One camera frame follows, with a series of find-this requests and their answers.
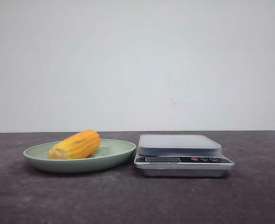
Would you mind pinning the yellow corn cob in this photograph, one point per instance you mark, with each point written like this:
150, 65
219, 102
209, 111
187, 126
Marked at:
77, 146

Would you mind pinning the pale green plate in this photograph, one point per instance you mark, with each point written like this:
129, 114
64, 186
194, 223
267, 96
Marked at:
109, 154

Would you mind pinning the silver digital kitchen scale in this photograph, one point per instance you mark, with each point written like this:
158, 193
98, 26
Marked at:
180, 155

